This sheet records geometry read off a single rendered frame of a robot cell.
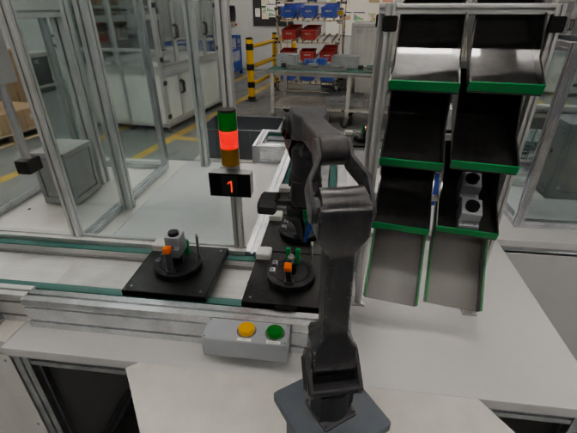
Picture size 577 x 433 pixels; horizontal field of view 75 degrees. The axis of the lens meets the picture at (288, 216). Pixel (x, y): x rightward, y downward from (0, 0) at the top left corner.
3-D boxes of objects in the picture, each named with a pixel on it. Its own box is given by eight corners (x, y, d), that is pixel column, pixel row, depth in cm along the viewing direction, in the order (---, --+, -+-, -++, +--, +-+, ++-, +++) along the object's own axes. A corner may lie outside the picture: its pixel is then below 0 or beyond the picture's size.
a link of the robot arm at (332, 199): (378, 196, 45) (361, 176, 51) (318, 199, 44) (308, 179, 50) (356, 380, 60) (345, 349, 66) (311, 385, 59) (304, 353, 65)
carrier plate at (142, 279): (205, 302, 103) (205, 296, 102) (122, 295, 106) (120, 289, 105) (228, 253, 124) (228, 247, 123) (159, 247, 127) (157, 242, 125)
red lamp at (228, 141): (235, 150, 104) (234, 132, 101) (218, 149, 104) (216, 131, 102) (239, 144, 108) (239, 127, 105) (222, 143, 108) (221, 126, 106)
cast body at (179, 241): (179, 259, 108) (176, 237, 105) (165, 257, 109) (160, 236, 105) (190, 242, 116) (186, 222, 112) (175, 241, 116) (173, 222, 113)
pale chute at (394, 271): (416, 307, 96) (417, 306, 92) (363, 296, 100) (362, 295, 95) (428, 203, 103) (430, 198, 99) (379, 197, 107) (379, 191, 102)
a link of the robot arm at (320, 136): (375, 224, 48) (383, 143, 44) (311, 228, 47) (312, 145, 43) (324, 158, 74) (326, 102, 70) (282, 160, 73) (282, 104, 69)
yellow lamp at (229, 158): (237, 167, 106) (235, 150, 104) (219, 167, 106) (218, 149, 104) (241, 161, 110) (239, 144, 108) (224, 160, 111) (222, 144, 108)
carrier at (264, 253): (331, 315, 99) (334, 277, 93) (241, 307, 102) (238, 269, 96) (333, 261, 120) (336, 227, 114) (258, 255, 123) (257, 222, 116)
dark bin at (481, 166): (516, 175, 79) (529, 149, 73) (449, 168, 82) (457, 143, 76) (508, 93, 94) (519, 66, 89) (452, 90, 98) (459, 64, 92)
